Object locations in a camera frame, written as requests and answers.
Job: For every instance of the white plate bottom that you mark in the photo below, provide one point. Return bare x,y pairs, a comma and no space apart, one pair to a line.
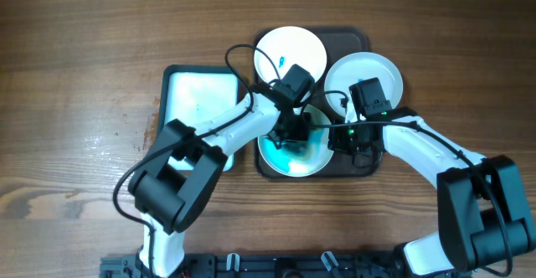
276,165

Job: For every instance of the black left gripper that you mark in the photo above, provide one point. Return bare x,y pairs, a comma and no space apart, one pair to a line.
302,133

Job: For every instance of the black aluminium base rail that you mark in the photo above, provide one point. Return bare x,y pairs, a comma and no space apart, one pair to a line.
375,264

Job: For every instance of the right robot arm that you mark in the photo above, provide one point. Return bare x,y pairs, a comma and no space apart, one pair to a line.
484,220

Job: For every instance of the white plate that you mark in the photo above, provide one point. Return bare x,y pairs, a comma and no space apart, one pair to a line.
377,66
286,46
276,165

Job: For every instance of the dark green water tub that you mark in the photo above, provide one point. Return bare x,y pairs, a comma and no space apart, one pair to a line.
195,94

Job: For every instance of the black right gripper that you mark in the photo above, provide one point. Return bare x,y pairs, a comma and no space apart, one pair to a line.
337,142

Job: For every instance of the green sponge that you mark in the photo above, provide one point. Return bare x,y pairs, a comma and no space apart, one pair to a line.
292,147

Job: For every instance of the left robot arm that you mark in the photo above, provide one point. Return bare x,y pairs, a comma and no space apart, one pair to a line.
172,184

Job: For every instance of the dark brown serving tray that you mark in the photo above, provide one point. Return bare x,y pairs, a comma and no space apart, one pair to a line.
338,41

